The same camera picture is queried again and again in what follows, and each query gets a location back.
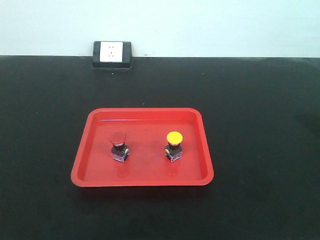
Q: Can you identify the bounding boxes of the yellow mushroom push button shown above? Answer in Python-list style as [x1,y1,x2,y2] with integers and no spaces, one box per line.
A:
[165,131,183,162]

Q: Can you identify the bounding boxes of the red mushroom push button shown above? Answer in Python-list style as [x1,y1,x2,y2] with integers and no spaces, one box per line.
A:
[109,132,130,163]

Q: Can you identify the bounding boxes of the red plastic tray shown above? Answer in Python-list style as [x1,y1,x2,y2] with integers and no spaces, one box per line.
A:
[70,107,214,187]

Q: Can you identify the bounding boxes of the black white power socket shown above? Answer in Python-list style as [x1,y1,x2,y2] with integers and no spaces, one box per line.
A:
[92,41,133,69]

